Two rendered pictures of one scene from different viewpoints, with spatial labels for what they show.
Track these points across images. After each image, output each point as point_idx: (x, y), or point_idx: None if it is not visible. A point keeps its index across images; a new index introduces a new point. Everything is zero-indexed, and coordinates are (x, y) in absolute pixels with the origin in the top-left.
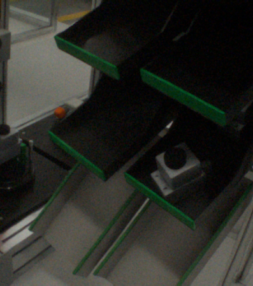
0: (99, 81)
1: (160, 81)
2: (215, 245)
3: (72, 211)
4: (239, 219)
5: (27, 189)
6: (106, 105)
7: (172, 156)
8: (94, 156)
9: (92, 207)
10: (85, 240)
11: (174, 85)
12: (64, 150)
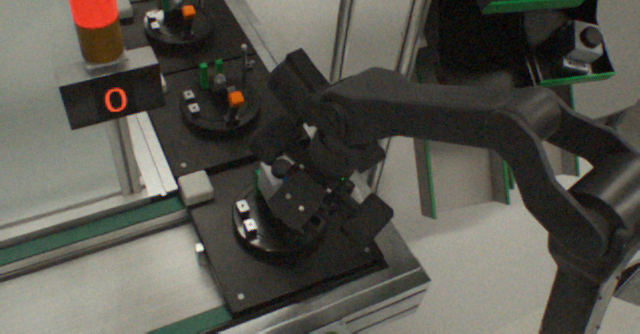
0: (438, 21)
1: None
2: None
3: (432, 165)
4: (384, 57)
5: None
6: (439, 39)
7: (592, 37)
8: None
9: (447, 144)
10: (468, 174)
11: None
12: (251, 137)
